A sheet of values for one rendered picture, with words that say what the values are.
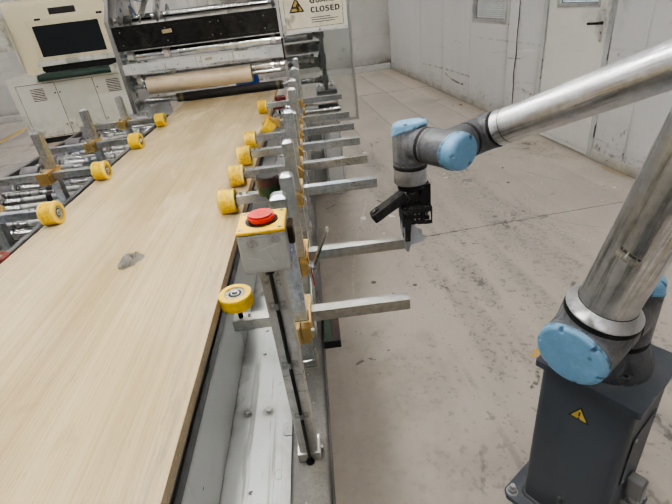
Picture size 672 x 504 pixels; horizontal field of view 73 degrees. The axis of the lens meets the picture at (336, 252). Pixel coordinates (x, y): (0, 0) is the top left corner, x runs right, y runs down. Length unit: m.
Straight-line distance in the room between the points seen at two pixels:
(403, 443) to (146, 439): 1.20
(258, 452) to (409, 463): 0.82
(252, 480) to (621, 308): 0.82
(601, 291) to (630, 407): 0.37
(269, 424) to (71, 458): 0.45
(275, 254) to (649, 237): 0.63
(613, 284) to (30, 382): 1.13
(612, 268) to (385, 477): 1.13
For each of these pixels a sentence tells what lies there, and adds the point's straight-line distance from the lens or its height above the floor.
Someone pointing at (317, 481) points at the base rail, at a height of 0.70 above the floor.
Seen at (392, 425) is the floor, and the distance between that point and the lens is 1.92.
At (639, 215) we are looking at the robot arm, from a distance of 0.92.
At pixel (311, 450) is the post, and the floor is 0.73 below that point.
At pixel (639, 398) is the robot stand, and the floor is 0.60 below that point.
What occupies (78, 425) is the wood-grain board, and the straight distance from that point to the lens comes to 0.94.
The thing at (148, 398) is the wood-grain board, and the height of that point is 0.90.
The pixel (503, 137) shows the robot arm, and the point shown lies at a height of 1.16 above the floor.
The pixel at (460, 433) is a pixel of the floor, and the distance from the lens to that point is 1.91.
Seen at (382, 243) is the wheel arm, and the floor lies 0.86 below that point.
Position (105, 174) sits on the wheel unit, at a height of 0.93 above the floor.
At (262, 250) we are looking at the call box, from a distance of 0.65.
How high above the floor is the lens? 1.49
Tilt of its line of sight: 30 degrees down
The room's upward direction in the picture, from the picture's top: 7 degrees counter-clockwise
